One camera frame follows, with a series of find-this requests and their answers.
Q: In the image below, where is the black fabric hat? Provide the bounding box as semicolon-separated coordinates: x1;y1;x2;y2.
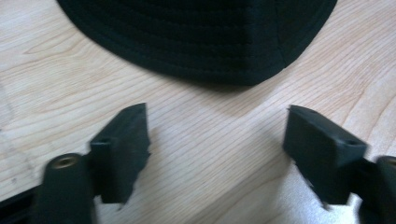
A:
56;0;338;87

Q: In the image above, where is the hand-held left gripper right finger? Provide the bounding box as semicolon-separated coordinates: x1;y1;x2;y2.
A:
282;105;369;212

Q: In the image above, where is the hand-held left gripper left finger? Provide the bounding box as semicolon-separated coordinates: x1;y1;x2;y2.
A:
89;103;151;205

